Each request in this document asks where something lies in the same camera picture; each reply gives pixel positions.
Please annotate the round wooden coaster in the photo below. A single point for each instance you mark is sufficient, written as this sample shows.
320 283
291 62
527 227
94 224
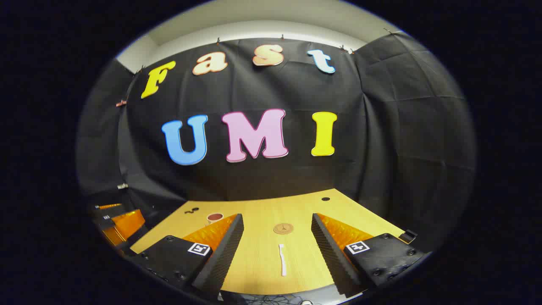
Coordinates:
283 228

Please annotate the pale pink toothbrush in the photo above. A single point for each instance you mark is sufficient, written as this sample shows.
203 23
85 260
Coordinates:
282 258

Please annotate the beige cup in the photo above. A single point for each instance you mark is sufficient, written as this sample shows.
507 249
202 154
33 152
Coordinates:
214 219

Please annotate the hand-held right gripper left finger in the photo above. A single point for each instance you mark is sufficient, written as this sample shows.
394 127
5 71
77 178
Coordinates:
224 254

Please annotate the black backdrop cloth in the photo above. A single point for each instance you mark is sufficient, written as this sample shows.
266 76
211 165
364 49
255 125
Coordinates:
381 127

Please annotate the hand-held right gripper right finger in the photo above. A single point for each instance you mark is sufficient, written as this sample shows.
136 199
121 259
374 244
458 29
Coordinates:
330 254

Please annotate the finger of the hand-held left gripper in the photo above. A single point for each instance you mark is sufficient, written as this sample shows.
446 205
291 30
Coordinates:
110 211
127 222

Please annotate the wooden desktop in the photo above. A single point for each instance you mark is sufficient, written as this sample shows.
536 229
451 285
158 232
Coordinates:
262 203

